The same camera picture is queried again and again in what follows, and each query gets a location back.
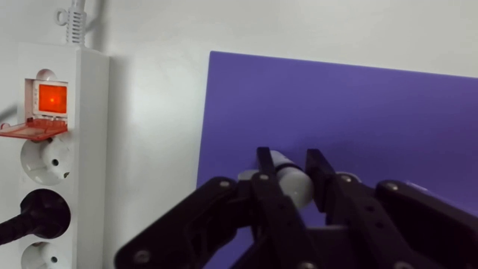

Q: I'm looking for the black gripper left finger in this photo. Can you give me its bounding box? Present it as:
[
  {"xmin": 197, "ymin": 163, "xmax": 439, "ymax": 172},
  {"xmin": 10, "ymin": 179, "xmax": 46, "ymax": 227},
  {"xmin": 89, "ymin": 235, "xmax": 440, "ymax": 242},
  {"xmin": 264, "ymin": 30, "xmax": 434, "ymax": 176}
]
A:
[{"xmin": 113, "ymin": 146, "xmax": 319, "ymax": 269}]

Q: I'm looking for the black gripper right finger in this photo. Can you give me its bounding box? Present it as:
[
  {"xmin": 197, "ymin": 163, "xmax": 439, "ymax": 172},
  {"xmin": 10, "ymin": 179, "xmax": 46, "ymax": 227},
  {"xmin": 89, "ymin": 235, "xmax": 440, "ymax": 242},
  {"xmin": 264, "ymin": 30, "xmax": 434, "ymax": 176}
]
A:
[{"xmin": 303, "ymin": 148, "xmax": 478, "ymax": 269}]

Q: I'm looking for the small white bottle black cap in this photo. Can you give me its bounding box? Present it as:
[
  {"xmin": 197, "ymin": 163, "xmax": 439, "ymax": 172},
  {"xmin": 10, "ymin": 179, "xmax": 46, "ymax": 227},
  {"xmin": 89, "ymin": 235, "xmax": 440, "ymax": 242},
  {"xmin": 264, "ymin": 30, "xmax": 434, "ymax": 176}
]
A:
[{"xmin": 237, "ymin": 146, "xmax": 316, "ymax": 211}]

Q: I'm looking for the purple paper mat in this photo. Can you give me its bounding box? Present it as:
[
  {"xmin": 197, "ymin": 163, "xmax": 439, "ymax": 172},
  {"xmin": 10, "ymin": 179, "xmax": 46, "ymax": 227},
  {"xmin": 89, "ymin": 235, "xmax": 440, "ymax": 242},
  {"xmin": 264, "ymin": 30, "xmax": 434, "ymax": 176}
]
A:
[{"xmin": 195, "ymin": 49, "xmax": 478, "ymax": 269}]

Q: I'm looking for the white power strip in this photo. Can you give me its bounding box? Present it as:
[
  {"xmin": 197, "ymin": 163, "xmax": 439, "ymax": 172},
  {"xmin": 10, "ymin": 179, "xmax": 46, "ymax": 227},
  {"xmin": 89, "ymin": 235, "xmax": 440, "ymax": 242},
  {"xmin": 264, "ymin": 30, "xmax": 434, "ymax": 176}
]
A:
[{"xmin": 0, "ymin": 42, "xmax": 112, "ymax": 269}]

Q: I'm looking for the black power plug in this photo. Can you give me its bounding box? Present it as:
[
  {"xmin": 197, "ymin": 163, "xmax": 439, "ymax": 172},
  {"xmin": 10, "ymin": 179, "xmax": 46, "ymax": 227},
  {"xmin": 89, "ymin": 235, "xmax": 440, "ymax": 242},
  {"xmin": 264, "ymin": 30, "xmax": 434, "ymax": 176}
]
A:
[{"xmin": 0, "ymin": 187, "xmax": 71, "ymax": 247}]

